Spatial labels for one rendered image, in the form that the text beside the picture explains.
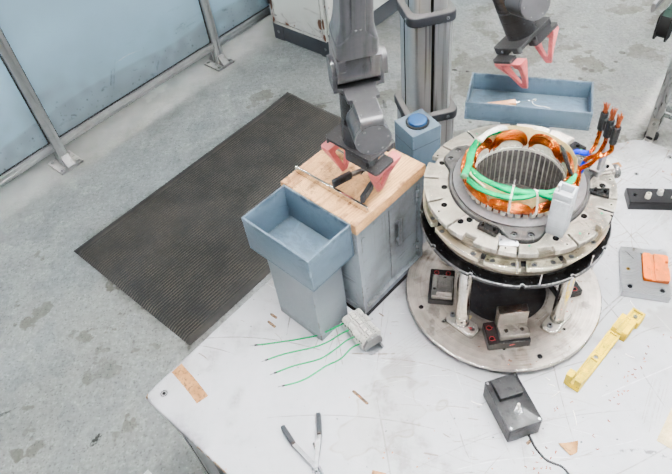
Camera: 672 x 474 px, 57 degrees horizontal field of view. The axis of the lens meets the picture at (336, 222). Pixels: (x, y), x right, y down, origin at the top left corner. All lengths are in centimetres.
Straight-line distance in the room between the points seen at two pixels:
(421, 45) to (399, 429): 80
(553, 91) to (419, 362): 64
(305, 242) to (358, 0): 50
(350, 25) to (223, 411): 74
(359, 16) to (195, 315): 168
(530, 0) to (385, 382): 73
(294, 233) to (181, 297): 129
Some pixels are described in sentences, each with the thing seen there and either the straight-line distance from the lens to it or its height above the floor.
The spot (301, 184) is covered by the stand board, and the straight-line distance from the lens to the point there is 116.
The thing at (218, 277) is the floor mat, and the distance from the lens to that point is 244.
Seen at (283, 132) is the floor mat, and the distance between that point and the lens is 300.
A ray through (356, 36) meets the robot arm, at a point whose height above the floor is 141.
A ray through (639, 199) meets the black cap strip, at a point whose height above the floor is 80.
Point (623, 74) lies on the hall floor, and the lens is 342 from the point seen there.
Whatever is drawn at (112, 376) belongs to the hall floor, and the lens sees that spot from 235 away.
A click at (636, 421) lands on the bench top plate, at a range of 125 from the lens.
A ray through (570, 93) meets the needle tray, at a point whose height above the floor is 103.
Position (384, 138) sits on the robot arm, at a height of 126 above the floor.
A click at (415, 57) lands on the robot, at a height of 108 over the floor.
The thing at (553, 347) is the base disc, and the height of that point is 80.
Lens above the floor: 186
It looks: 47 degrees down
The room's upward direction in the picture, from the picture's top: 8 degrees counter-clockwise
